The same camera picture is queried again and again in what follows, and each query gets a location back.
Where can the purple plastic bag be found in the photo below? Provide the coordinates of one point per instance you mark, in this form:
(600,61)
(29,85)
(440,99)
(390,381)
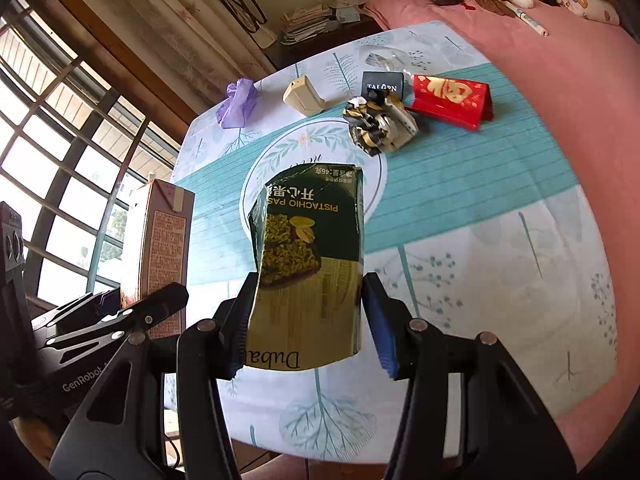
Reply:
(237,105)

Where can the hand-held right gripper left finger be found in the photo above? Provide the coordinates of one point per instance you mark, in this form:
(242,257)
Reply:
(235,310)

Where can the white box on nightstand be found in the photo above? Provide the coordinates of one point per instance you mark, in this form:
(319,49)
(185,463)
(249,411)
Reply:
(345,12)

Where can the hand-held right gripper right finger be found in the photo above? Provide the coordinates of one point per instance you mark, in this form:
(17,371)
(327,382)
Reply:
(380,325)

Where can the dark wooden nightstand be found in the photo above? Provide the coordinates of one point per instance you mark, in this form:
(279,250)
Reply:
(320,50)

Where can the brown plush leaf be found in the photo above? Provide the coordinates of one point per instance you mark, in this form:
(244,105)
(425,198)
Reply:
(495,5)

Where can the red and white drink carton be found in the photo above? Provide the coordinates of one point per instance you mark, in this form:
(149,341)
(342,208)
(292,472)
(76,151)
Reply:
(160,245)

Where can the tree-print blue tablecloth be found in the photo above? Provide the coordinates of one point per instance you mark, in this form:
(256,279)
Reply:
(475,260)

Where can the grid-framed window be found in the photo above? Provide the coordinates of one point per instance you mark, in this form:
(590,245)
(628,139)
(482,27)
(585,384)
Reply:
(65,160)

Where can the white marker pen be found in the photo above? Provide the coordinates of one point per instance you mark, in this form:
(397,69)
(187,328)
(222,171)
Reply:
(530,21)

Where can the small black box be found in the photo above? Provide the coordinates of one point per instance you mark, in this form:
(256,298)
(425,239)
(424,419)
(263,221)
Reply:
(382,85)

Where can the stack of books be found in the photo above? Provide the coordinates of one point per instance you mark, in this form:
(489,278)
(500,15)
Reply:
(305,25)

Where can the small beige box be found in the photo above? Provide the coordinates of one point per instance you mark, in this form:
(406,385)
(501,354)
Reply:
(302,94)

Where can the red gift packet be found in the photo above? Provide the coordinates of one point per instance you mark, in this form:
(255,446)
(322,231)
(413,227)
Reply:
(450,100)

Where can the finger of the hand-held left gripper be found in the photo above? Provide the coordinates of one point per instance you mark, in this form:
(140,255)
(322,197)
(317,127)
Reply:
(160,300)
(85,307)

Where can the beige floral curtain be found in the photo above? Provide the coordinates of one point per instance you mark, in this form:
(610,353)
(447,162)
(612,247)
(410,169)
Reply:
(165,25)

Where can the crumpled black and silver wrapper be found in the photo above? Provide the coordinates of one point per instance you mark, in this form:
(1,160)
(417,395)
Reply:
(382,122)

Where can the dark green snack box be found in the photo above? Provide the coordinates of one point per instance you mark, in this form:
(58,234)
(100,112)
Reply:
(310,240)

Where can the pink bed blanket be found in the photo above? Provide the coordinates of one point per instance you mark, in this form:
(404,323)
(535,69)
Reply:
(575,110)

